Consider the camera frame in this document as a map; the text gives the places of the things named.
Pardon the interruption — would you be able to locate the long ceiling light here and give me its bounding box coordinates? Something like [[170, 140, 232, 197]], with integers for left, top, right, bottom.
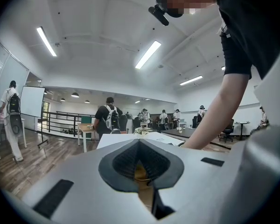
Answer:
[[36, 26, 57, 57], [179, 75, 203, 86], [134, 40, 162, 70]]

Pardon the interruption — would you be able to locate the wooden table with white legs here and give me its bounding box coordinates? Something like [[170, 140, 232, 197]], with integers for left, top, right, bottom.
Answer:
[[77, 122, 95, 153]]

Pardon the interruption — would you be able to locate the green board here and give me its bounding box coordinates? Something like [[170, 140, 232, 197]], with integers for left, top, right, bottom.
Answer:
[[81, 116, 96, 125]]

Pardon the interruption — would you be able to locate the person's right forearm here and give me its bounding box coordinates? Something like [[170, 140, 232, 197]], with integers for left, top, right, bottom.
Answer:
[[181, 65, 252, 150]]

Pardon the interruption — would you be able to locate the white rolling whiteboard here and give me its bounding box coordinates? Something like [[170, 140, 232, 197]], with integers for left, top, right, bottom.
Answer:
[[20, 85, 49, 149]]

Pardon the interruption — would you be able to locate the small round table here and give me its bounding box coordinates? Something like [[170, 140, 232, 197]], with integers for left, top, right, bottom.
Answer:
[[234, 121, 251, 141]]

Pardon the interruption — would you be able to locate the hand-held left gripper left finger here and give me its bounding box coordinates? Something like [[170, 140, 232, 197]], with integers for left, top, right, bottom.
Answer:
[[22, 139, 158, 224]]

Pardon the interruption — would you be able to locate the green potted plant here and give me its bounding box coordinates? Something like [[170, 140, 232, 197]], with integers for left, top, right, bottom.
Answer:
[[133, 126, 154, 137]]

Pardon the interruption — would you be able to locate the black head-worn camera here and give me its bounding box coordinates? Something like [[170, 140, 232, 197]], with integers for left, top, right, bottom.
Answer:
[[148, 5, 170, 27]]

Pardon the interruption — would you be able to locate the black office chair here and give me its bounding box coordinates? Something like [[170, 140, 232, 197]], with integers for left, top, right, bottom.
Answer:
[[218, 119, 235, 143]]

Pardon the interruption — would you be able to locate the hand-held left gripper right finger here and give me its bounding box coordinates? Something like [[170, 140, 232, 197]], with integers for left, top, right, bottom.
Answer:
[[139, 139, 242, 224]]

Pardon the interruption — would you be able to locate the black metal railing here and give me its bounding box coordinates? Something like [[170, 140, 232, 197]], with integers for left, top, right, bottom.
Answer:
[[41, 111, 96, 139]]

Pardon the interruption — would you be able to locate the person's black t-shirt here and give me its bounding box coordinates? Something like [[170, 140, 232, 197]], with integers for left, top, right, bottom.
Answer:
[[212, 0, 280, 80]]

